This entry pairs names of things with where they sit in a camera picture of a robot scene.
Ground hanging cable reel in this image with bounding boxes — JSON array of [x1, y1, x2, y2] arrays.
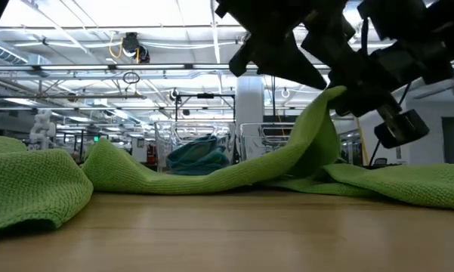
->
[[120, 32, 151, 64]]

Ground white robot figure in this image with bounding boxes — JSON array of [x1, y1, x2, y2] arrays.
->
[[28, 109, 57, 151]]

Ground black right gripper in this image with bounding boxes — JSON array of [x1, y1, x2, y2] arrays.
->
[[301, 0, 454, 150]]

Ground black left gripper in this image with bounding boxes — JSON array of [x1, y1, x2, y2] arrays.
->
[[214, 0, 351, 91]]

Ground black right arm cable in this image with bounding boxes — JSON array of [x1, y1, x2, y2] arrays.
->
[[367, 81, 413, 167]]

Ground green microfiber towel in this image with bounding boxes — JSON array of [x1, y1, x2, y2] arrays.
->
[[260, 162, 454, 212], [80, 85, 349, 196], [0, 134, 94, 236]]

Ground white building pillar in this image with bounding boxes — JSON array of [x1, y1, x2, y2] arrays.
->
[[235, 75, 266, 125]]

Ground yellow floor cable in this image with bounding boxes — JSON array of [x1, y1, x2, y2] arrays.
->
[[356, 116, 370, 166]]

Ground light blue microfiber towel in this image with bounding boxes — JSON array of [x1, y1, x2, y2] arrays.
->
[[168, 134, 227, 158], [169, 165, 227, 177], [165, 150, 230, 169]]

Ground black workstation rack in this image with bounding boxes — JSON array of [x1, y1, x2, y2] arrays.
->
[[56, 130, 110, 164]]

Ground black metal rig frame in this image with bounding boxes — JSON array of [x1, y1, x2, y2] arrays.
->
[[174, 93, 237, 122]]

